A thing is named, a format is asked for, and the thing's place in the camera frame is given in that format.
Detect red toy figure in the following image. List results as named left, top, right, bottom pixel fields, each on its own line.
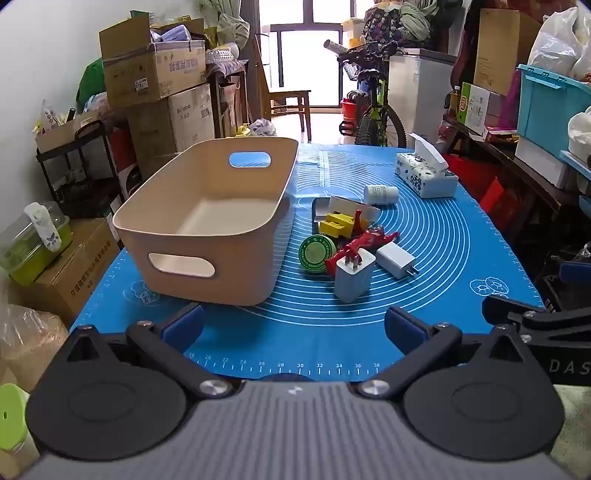
left=324, top=210, right=400, bottom=278

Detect open taped cardboard box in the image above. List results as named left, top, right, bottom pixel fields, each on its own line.
left=98, top=11, right=207, bottom=110

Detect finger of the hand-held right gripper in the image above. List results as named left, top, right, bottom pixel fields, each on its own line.
left=558, top=260, right=591, bottom=291
left=481, top=295, right=552, bottom=330

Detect green and white box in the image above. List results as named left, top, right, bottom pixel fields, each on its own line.
left=457, top=82, right=506, bottom=130

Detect red and white box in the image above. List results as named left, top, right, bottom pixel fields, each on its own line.
left=111, top=127, right=144, bottom=195

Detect shallow cardboard tray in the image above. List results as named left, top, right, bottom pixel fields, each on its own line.
left=34, top=109, right=100, bottom=153

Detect beige plastic basket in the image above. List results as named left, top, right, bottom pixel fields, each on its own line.
left=112, top=137, right=300, bottom=306

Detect black utility cart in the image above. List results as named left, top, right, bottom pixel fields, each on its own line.
left=36, top=119, right=123, bottom=217

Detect white charger plug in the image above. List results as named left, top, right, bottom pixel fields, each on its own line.
left=375, top=241, right=421, bottom=279
left=333, top=250, right=376, bottom=304

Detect green bag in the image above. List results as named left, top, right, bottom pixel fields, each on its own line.
left=76, top=58, right=109, bottom=112

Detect plastic bag of sawdust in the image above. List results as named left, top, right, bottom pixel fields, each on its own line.
left=0, top=302, right=70, bottom=393

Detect tall brown cardboard box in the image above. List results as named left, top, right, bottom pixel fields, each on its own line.
left=473, top=8, right=543, bottom=96

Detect pile of clothes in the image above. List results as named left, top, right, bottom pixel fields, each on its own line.
left=362, top=0, right=462, bottom=49

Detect flat white box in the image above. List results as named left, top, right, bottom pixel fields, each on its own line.
left=514, top=138, right=571, bottom=190

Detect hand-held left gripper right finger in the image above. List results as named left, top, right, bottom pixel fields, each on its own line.
left=355, top=305, right=527, bottom=398

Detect white tissue box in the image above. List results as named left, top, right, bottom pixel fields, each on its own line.
left=394, top=133, right=459, bottom=199

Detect clear tape roll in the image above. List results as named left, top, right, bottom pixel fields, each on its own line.
left=311, top=195, right=382, bottom=227

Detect dark wooden table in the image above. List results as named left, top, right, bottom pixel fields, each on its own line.
left=443, top=115, right=591, bottom=259

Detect green lidded container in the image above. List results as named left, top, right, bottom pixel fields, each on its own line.
left=0, top=202, right=74, bottom=286

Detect green round tin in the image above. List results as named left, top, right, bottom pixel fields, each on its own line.
left=298, top=234, right=338, bottom=275

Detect white chest freezer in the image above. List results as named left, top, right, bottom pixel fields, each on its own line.
left=388, top=48, right=458, bottom=148

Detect printed brown cardboard box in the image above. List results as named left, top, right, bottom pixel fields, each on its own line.
left=9, top=217, right=122, bottom=326

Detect yellow toy launcher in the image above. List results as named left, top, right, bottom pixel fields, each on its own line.
left=320, top=211, right=358, bottom=240

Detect white pill bottle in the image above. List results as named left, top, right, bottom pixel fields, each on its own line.
left=363, top=185, right=399, bottom=205

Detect large clear plastic bag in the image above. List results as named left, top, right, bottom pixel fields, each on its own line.
left=527, top=7, right=591, bottom=84

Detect red bags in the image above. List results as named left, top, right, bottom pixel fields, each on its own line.
left=443, top=154, right=518, bottom=227

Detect teal storage bin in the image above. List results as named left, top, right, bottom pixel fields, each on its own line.
left=516, top=64, right=591, bottom=160

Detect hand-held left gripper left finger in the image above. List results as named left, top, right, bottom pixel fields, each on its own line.
left=67, top=302, right=236, bottom=400

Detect blue silicone mat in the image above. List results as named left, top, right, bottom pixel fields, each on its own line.
left=69, top=142, right=546, bottom=383

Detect green mountain bicycle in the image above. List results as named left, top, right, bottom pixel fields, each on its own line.
left=323, top=39, right=407, bottom=148

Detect wooden chair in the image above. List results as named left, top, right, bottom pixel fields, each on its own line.
left=252, top=34, right=312, bottom=134

